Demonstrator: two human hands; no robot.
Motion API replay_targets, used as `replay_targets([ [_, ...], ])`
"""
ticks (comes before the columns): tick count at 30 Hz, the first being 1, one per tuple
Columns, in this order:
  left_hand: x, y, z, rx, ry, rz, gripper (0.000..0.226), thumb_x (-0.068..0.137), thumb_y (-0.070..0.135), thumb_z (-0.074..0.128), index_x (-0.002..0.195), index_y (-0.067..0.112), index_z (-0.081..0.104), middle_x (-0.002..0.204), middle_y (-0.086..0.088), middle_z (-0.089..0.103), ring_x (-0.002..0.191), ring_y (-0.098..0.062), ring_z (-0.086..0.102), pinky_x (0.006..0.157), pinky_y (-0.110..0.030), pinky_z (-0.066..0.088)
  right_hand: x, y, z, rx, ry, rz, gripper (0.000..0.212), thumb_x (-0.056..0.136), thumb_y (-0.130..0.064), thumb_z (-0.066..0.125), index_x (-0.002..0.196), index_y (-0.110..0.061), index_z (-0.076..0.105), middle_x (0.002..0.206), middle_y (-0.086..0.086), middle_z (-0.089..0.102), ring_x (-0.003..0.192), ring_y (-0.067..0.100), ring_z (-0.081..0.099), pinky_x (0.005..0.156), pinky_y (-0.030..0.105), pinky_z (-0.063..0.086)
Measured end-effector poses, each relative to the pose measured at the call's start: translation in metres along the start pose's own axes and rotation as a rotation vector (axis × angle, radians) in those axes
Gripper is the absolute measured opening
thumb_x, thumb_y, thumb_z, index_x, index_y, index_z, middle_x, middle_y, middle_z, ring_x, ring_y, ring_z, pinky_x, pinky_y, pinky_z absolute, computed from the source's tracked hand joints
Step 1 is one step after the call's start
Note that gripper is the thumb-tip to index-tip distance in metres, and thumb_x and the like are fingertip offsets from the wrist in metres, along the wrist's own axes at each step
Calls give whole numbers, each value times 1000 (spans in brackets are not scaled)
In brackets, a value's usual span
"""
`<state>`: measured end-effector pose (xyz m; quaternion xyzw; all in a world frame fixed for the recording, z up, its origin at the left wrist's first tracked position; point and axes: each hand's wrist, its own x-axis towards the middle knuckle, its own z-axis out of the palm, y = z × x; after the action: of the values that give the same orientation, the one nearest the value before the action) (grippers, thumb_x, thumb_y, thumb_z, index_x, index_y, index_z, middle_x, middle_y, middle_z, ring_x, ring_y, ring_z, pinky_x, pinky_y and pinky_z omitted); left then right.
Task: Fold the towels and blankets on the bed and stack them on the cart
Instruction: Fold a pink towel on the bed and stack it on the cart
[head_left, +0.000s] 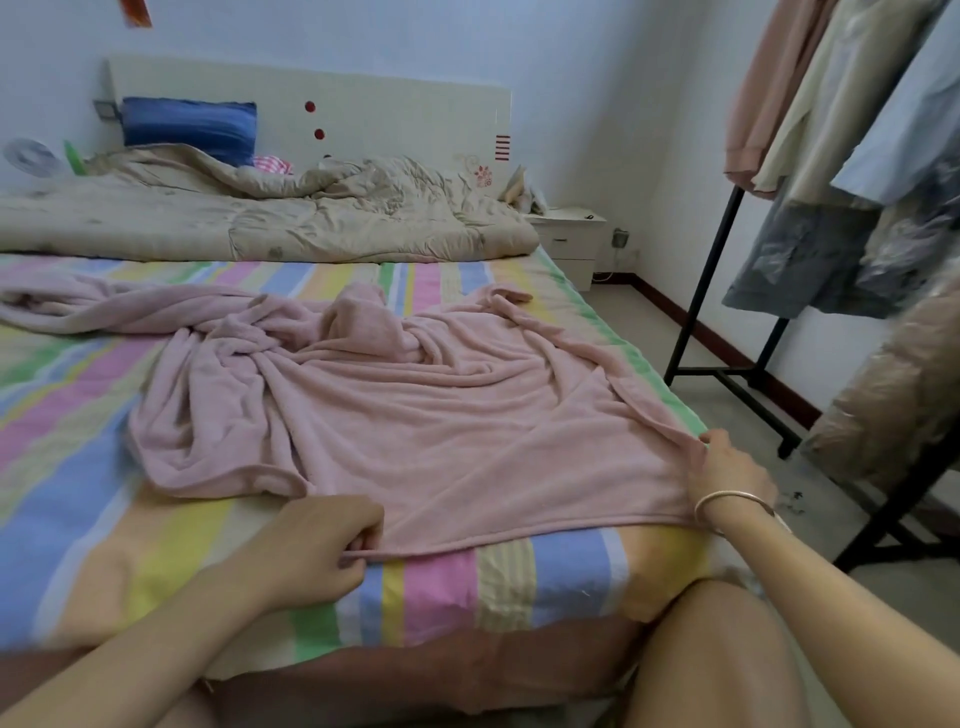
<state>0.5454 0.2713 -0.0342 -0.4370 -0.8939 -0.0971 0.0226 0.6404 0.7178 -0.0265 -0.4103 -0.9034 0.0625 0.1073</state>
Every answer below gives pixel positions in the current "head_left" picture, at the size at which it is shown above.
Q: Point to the pink fleece blanket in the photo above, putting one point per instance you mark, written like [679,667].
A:
[420,420]

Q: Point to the grey hanging garment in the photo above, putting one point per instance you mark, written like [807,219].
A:
[810,255]

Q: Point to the striped pastel bed sheet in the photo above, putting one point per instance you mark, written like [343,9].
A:
[75,495]

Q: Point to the wall switch plate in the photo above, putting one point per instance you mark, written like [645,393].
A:
[105,110]

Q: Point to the white headboard with red dots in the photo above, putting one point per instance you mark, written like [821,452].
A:
[405,113]

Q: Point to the black clothes rack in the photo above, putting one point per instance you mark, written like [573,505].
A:
[698,285]

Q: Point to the cream plush toy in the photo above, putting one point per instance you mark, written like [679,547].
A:
[522,188]

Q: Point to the pink patterned pillow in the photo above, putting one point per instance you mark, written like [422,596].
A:
[273,165]

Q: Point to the red wall hanging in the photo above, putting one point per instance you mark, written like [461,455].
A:
[135,12]

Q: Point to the plastic covered beige coat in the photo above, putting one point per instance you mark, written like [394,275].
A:
[900,390]

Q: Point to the small white desk fan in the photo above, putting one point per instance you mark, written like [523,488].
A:
[30,156]

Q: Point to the person's left hand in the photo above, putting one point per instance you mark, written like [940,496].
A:
[308,552]

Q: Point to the black wall plug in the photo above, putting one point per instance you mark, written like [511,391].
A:
[620,237]

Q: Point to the light blue hanging garment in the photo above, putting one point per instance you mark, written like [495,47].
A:
[915,120]

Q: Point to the person's right forearm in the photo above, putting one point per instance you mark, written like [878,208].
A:
[855,623]

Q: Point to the white nightstand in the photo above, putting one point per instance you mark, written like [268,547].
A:
[570,240]

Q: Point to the person's left forearm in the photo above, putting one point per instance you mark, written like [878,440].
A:
[120,660]

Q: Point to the person's right hand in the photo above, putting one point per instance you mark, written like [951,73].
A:
[732,468]

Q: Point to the cream hanging garment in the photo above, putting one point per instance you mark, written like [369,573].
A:
[848,90]

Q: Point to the beige quilt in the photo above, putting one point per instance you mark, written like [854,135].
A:
[300,210]

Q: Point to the dark brown baseboard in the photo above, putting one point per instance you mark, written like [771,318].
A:
[720,345]

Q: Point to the pink hanging garment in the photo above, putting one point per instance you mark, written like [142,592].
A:
[773,83]

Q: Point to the green bottle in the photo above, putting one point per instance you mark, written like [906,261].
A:
[75,159]

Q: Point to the blue pillow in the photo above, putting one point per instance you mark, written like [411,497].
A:
[188,131]

